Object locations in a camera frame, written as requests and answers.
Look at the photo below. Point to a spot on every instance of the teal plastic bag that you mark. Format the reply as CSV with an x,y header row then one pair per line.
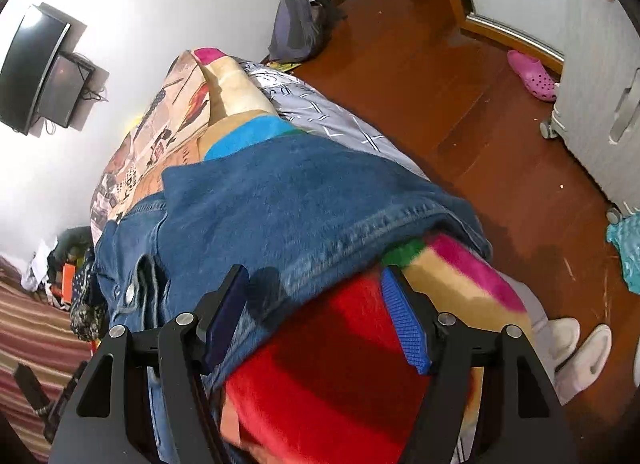
x,y
627,249

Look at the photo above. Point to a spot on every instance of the striped rug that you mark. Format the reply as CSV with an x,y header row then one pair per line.
x,y
30,334

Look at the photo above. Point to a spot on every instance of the navy patterned cloth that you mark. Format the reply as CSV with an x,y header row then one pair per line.
x,y
87,294

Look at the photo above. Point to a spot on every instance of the colourful fleece blanket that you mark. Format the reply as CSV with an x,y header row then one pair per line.
x,y
325,369

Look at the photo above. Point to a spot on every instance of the grey patterned bedsheet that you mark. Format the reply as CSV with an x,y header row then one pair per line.
x,y
325,114

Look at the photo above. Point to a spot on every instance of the comic print bedsheet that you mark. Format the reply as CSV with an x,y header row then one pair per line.
x,y
150,144

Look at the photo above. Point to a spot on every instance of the grey backpack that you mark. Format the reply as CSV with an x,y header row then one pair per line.
x,y
297,24

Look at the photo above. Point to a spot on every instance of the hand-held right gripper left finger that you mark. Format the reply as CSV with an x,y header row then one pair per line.
x,y
227,316

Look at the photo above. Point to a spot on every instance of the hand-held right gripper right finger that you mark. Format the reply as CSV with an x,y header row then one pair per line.
x,y
405,324

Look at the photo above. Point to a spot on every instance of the pile of mixed clothes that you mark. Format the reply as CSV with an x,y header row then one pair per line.
x,y
65,249

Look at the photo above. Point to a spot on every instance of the person's grey trouser leg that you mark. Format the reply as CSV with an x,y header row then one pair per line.
x,y
537,324

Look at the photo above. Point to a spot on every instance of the white wheeled cabinet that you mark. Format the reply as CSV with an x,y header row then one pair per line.
x,y
595,94

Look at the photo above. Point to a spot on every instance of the pink clog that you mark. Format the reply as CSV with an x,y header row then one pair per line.
x,y
532,74

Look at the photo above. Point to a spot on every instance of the black wall television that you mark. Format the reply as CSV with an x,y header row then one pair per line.
x,y
27,64

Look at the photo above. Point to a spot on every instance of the blue denim jeans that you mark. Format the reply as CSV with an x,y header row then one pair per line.
x,y
300,204

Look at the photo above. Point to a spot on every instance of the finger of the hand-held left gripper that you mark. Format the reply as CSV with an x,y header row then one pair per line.
x,y
30,386

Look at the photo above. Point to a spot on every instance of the small black monitor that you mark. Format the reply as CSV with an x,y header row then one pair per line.
x,y
62,91

